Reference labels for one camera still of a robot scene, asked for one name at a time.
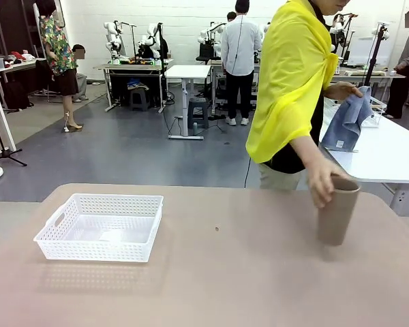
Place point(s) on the person's right forearm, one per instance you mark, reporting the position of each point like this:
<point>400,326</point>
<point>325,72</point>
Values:
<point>308,153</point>

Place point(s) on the black bag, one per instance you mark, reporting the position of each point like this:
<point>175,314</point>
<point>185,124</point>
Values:
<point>17,95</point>

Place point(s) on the white frame table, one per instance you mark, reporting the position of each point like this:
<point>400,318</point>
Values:
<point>0,112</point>

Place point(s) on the background robot workbench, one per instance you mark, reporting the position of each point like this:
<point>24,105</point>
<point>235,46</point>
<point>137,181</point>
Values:
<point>133,66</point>

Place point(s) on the person's right hand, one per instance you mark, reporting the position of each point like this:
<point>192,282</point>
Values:
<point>320,184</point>

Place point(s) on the white side table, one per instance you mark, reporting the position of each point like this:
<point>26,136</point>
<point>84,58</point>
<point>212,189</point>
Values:
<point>388,153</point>

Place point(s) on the black haired background person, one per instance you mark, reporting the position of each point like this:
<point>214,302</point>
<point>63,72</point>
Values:
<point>231,16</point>

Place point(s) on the tall brown cup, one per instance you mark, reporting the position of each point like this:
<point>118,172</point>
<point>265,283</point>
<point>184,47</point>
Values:
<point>337,218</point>

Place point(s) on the black tripod pole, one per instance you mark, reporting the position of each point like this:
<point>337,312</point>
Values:
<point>375,58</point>

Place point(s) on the blue grey towel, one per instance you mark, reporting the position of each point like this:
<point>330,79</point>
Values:
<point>344,126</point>

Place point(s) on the black camera tripod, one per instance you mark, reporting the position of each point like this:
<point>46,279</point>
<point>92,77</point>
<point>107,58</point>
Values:
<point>7,155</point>

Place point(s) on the person in light grey trousers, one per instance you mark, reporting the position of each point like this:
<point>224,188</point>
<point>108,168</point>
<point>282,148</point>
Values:
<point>80,81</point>

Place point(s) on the man in light blue shirt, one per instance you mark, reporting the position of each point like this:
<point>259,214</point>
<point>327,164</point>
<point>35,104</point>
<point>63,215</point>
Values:
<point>240,47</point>

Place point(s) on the red white clothes pile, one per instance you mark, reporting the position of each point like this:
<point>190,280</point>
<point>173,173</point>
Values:
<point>18,57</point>

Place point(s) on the person's left hand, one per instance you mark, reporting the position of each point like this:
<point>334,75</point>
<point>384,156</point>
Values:
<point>339,90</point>

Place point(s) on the white board panel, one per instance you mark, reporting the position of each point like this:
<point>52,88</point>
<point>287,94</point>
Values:
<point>361,51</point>

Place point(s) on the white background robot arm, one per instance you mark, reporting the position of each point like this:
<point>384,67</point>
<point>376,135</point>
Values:
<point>204,34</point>
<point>150,39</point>
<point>111,37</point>

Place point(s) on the long background table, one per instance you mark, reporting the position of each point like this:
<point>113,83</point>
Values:
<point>378,73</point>

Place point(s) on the person in yellow cape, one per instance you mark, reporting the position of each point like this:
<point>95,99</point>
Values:
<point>286,68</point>

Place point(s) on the white standing desk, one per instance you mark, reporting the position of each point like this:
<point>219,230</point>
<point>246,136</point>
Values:
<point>187,71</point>

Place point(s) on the white perforated plastic basket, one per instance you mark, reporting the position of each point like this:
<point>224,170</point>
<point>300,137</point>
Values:
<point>88,248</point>

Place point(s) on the grey plastic stool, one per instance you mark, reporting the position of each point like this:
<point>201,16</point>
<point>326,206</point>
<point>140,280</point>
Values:
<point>138,97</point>
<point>197,112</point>

